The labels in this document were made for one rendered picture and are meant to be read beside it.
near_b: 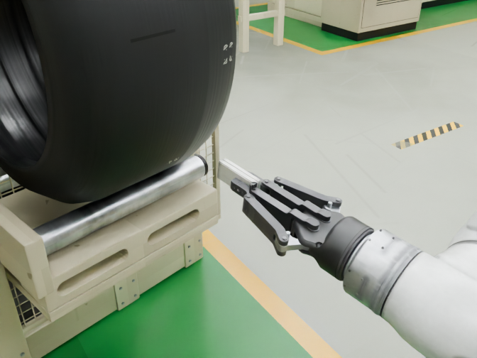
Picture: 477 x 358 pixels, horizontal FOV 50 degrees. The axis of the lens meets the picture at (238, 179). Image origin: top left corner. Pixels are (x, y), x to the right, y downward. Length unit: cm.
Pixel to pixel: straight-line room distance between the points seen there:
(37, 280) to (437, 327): 52
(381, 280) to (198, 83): 35
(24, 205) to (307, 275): 128
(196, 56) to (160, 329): 134
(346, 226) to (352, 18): 473
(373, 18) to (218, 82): 466
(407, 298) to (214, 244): 171
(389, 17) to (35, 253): 503
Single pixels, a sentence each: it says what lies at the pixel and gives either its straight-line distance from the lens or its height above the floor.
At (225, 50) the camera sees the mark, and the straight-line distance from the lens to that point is 73.
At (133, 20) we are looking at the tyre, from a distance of 63.
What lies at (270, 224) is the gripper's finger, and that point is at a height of 100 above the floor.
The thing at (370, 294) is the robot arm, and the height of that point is 97.
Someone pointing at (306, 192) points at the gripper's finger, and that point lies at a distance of 69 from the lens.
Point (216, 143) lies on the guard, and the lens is 169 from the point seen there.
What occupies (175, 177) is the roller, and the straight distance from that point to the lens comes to 91.
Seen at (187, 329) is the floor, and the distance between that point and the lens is 188.
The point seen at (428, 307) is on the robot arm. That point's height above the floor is 99.
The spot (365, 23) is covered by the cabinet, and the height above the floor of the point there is 17.
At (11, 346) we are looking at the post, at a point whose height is 69.
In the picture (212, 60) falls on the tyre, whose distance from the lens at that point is 71.
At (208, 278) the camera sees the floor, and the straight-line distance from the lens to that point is 206.
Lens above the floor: 137
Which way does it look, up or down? 30 degrees down
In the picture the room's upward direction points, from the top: straight up
